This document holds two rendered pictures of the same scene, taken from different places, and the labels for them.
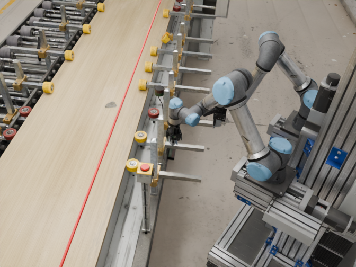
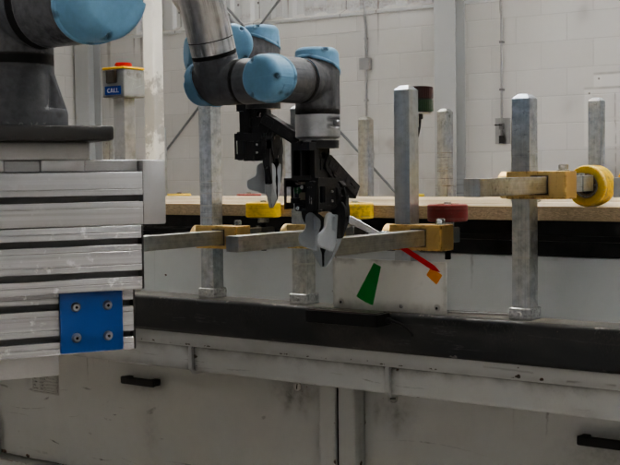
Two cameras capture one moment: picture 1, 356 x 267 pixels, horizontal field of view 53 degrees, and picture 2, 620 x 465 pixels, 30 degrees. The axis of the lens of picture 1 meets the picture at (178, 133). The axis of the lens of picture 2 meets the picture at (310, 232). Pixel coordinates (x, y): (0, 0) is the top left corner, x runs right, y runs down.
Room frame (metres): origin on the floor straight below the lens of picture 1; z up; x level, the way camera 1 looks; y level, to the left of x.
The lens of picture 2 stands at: (2.89, -1.93, 0.97)
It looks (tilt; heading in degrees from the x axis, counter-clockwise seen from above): 3 degrees down; 122
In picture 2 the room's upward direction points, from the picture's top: 1 degrees counter-clockwise
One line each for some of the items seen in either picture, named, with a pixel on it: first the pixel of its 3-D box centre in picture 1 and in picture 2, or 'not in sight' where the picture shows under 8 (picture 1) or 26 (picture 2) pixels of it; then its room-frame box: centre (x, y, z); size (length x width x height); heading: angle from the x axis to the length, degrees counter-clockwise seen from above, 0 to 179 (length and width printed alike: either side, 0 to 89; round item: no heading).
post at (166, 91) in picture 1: (166, 117); (406, 209); (1.87, 0.09, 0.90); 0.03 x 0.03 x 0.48; 86
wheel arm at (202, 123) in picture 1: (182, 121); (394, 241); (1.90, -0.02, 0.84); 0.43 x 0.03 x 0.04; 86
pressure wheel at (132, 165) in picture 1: (133, 169); (263, 225); (1.42, 0.26, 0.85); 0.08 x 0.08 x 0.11
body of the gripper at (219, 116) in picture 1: (219, 111); (315, 176); (1.89, -0.27, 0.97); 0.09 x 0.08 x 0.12; 86
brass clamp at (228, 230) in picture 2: (154, 176); (219, 236); (1.40, 0.12, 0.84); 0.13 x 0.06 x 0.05; 176
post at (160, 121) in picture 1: (160, 145); (303, 220); (1.62, 0.11, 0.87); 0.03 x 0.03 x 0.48; 86
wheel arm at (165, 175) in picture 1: (165, 175); (207, 239); (1.41, 0.06, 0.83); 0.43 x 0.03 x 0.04; 86
